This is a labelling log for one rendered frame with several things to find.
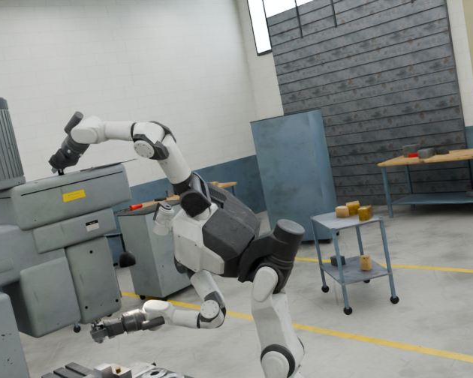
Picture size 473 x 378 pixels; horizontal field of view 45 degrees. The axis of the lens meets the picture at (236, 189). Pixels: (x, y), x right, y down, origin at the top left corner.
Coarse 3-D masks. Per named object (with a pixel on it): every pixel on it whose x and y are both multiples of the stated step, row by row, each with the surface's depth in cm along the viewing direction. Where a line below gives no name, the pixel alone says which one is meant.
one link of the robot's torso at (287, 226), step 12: (276, 228) 216; (288, 228) 214; (300, 228) 218; (264, 240) 216; (276, 240) 214; (288, 240) 213; (300, 240) 215; (252, 252) 219; (264, 252) 217; (276, 252) 215; (288, 252) 215; (252, 264) 232; (288, 264) 217; (240, 276) 223; (252, 276) 228
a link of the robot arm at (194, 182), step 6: (192, 174) 214; (186, 180) 212; (192, 180) 219; (198, 180) 222; (174, 186) 213; (180, 186) 212; (186, 186) 213; (192, 186) 216; (198, 186) 218; (180, 192) 214
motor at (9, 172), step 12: (0, 108) 202; (0, 120) 201; (0, 132) 201; (12, 132) 207; (0, 144) 201; (12, 144) 206; (0, 156) 200; (12, 156) 205; (0, 168) 201; (12, 168) 203; (0, 180) 200; (12, 180) 203; (24, 180) 209
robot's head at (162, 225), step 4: (160, 212) 236; (160, 216) 236; (164, 216) 235; (168, 216) 236; (156, 220) 238; (160, 220) 236; (164, 220) 236; (168, 220) 237; (172, 220) 235; (156, 224) 237; (160, 224) 236; (164, 224) 236; (168, 224) 235; (156, 228) 237; (160, 228) 236; (164, 228) 237; (168, 228) 236; (156, 232) 237; (160, 232) 237; (164, 232) 238
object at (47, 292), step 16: (64, 256) 213; (32, 272) 204; (48, 272) 208; (64, 272) 212; (16, 288) 207; (32, 288) 204; (48, 288) 208; (64, 288) 212; (16, 304) 211; (32, 304) 204; (48, 304) 207; (64, 304) 211; (16, 320) 215; (32, 320) 204; (48, 320) 207; (64, 320) 211; (32, 336) 206
